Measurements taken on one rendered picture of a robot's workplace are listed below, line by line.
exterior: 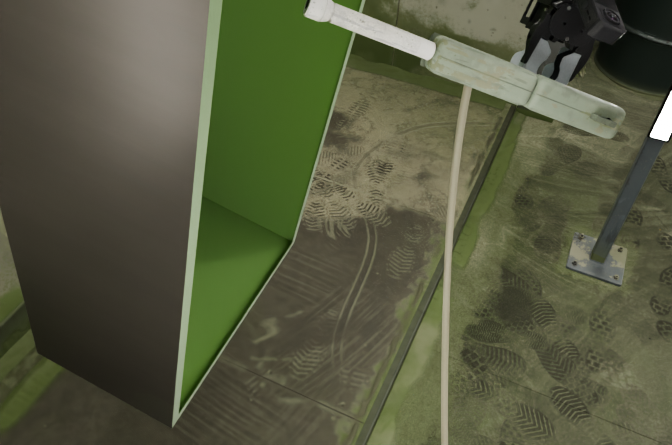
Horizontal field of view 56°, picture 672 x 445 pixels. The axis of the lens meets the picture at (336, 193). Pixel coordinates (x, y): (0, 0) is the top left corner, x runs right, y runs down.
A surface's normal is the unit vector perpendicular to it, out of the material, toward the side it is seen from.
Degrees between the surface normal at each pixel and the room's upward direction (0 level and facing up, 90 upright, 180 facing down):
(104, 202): 90
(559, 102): 71
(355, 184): 0
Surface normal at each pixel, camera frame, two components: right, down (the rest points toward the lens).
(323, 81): -0.40, 0.62
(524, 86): 0.18, 0.40
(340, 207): 0.04, -0.73
